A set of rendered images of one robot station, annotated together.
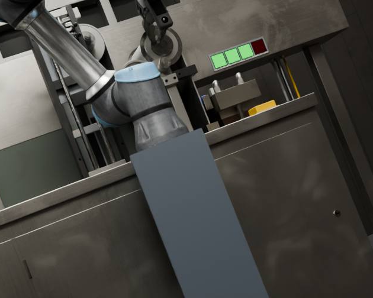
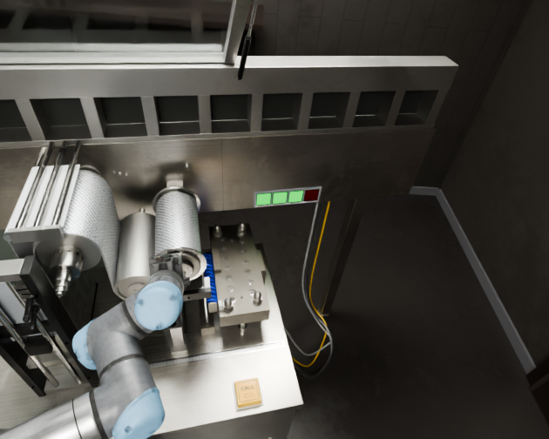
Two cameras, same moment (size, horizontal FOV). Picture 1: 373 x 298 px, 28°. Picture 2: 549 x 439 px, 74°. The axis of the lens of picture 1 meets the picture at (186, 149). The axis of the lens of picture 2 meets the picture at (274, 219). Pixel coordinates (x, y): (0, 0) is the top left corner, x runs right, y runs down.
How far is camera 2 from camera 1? 2.31 m
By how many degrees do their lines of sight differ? 46
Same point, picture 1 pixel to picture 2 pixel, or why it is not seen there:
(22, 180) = (12, 255)
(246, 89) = (255, 315)
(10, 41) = (3, 104)
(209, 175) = not seen: outside the picture
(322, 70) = not seen: hidden behind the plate
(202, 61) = (246, 195)
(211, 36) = (267, 175)
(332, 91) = (357, 210)
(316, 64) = not seen: hidden behind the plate
